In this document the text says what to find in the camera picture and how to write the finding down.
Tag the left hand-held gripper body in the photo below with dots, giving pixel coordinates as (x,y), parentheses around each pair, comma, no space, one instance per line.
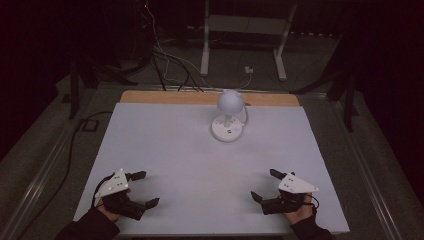
(124,204)

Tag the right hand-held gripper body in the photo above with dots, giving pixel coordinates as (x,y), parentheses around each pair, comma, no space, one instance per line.
(281,204)

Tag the person's left hand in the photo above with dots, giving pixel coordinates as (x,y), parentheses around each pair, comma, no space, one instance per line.
(108,213)

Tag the person's right hand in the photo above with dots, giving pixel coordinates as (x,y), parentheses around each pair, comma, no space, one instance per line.
(301,216)

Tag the white table cover sheet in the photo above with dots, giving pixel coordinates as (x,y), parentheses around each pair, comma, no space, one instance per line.
(200,166)

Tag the small black floor box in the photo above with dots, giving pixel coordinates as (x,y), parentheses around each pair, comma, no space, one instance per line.
(90,125)

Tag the white desk lamp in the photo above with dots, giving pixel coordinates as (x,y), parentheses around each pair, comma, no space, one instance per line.
(229,101)

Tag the black tripod stand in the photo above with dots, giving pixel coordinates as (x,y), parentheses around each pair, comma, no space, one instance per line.
(349,100)
(74,90)

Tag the white plug adapter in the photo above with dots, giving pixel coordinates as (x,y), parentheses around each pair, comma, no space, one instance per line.
(248,69)

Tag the grey metal stand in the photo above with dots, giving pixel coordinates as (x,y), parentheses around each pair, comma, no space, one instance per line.
(246,24)

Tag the metal floor rail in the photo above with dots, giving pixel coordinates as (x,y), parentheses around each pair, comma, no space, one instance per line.
(36,186)
(363,173)

